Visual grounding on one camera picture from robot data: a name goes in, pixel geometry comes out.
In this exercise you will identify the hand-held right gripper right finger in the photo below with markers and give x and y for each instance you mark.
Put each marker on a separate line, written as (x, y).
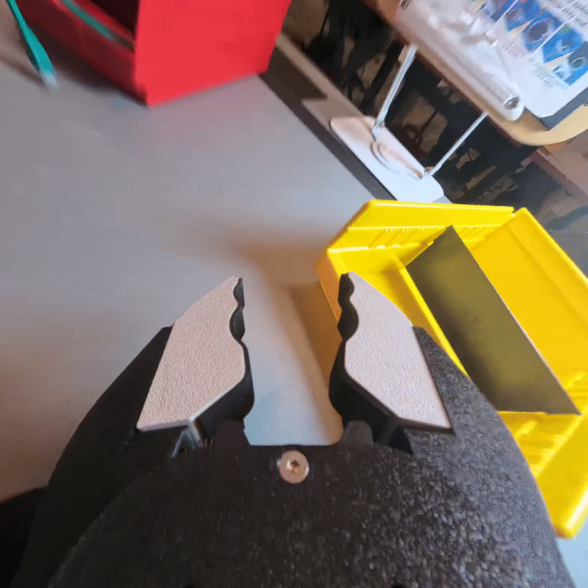
(390, 367)

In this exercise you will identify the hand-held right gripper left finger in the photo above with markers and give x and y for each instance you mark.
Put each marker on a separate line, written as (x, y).
(197, 363)

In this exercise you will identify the yellow storage bin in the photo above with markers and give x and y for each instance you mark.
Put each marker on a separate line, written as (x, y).
(542, 285)

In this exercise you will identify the red storage bin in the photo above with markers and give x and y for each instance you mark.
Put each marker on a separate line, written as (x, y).
(197, 50)

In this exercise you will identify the clear sheet clip bar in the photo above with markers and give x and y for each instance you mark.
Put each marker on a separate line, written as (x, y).
(468, 78)

